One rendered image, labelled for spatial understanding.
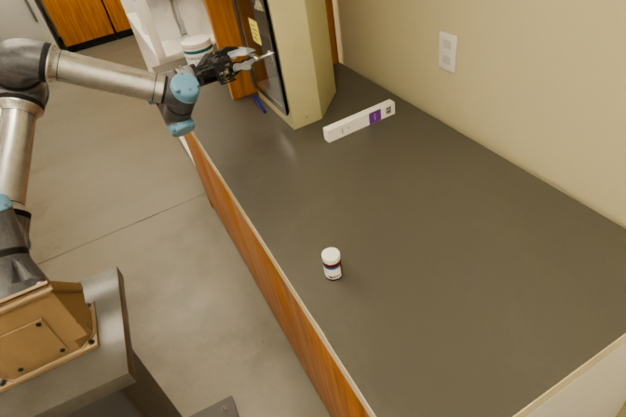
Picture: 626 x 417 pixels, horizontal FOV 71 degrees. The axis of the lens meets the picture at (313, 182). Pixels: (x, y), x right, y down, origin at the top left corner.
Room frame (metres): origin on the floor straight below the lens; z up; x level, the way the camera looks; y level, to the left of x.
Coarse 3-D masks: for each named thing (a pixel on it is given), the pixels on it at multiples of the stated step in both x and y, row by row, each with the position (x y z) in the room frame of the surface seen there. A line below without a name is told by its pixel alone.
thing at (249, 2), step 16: (240, 0) 1.50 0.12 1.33; (256, 0) 1.35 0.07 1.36; (240, 16) 1.54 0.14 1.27; (256, 16) 1.38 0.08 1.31; (256, 48) 1.45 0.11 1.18; (272, 48) 1.30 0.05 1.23; (256, 64) 1.49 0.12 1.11; (272, 64) 1.33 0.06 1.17; (256, 80) 1.54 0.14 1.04; (272, 80) 1.36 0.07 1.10; (272, 96) 1.40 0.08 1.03; (288, 112) 1.30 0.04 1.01
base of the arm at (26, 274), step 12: (0, 252) 0.64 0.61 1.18; (12, 252) 0.65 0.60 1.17; (24, 252) 0.67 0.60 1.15; (0, 264) 0.62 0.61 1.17; (12, 264) 0.63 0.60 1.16; (24, 264) 0.64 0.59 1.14; (36, 264) 0.67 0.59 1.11; (0, 276) 0.60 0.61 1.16; (12, 276) 0.60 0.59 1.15; (24, 276) 0.62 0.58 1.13; (36, 276) 0.62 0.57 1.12; (0, 288) 0.58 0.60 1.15; (12, 288) 0.58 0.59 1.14; (24, 288) 0.59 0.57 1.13
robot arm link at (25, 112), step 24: (0, 96) 1.05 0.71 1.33; (24, 96) 1.06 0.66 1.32; (48, 96) 1.16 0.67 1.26; (0, 120) 1.01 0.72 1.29; (24, 120) 1.02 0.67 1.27; (0, 144) 0.95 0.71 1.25; (24, 144) 0.98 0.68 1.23; (0, 168) 0.90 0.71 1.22; (24, 168) 0.93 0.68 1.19; (0, 192) 0.86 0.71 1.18; (24, 192) 0.89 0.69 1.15; (24, 216) 0.83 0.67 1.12
